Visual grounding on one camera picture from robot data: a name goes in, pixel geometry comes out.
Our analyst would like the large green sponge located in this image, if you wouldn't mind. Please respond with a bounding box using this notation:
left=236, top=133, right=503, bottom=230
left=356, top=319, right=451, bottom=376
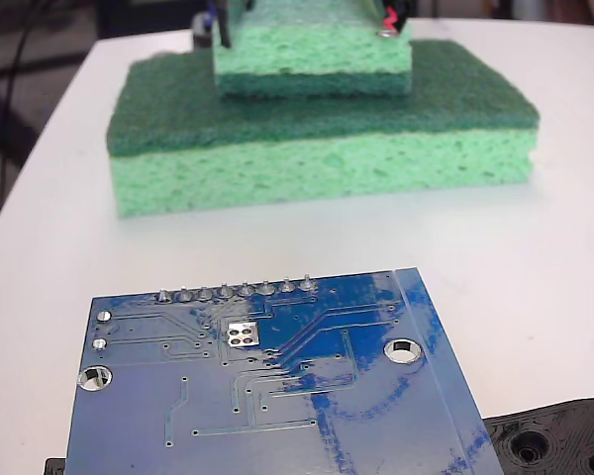
left=106, top=39, right=542, bottom=219

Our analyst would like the thin black cable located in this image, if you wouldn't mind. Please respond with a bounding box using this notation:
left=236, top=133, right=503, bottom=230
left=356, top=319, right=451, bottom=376
left=0, top=0, right=49, bottom=209

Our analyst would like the grey and blue object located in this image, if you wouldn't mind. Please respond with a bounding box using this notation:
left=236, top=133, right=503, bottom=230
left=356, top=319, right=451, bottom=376
left=191, top=0, right=219, bottom=50

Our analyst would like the small green sponge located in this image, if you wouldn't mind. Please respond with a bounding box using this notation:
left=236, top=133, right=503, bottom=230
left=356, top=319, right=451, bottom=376
left=211, top=0, right=413, bottom=99

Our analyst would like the blue circuit board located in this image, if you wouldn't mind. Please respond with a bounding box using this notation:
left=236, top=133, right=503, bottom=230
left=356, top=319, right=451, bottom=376
left=64, top=266, right=507, bottom=475

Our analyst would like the black plastic board bracket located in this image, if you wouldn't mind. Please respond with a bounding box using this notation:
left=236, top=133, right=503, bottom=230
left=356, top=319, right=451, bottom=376
left=43, top=397, right=594, bottom=475

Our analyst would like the red wire with metal loop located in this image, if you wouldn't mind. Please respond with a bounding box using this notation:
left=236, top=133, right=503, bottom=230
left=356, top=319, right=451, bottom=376
left=377, top=5, right=401, bottom=40

